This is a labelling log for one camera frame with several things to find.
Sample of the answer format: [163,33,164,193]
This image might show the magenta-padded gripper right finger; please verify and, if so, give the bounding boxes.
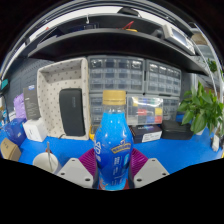
[129,148,170,189]

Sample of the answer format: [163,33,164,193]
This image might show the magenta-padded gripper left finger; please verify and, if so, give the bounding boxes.
[56,148,98,190]

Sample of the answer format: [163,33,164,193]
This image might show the blue drink bottle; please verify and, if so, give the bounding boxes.
[93,89,134,192]

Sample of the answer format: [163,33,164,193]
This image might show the metal stirring spoon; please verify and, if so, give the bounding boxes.
[45,141,54,171]

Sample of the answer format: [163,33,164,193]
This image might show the white faceted cup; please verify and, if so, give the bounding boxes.
[32,152,62,175]

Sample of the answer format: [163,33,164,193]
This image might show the black box with white label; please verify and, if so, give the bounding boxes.
[129,123,163,144]

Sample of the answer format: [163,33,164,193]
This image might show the yellow tool with red leads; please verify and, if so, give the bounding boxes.
[88,124,98,141]

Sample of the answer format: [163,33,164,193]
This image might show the flat black case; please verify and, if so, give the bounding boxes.
[161,119,194,141]

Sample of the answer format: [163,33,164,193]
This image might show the white carton box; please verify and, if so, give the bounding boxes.
[22,117,48,143]

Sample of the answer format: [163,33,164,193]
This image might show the clear organizer box, coloured parts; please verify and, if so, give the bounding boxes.
[126,95,164,126]

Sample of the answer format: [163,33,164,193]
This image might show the black zip case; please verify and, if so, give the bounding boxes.
[58,87,86,137]

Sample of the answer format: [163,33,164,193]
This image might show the brown cardboard box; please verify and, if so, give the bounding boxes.
[0,137,22,162]

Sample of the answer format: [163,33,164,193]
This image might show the small white object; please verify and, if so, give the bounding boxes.
[211,134,221,153]

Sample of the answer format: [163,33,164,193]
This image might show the blue carton box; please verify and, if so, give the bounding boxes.
[2,118,28,147]

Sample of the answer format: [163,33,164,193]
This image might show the green potted plant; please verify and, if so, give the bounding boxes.
[176,81,224,136]

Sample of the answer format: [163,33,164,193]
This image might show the dark grey upright carton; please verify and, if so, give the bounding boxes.
[22,84,42,121]

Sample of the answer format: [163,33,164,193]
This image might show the purple plastic bag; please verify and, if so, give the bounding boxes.
[13,93,28,120]

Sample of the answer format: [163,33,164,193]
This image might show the white perforated tray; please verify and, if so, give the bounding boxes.
[36,57,91,141]

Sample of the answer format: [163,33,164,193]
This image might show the grey small-parts drawer cabinet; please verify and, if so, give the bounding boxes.
[87,55,147,126]
[144,59,183,122]

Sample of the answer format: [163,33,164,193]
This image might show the teal bin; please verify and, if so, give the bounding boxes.
[0,78,10,92]

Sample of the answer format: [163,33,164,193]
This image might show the white shelf unit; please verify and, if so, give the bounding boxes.
[189,23,224,101]

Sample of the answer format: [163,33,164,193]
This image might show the black wall shelf unit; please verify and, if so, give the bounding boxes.
[19,6,211,76]

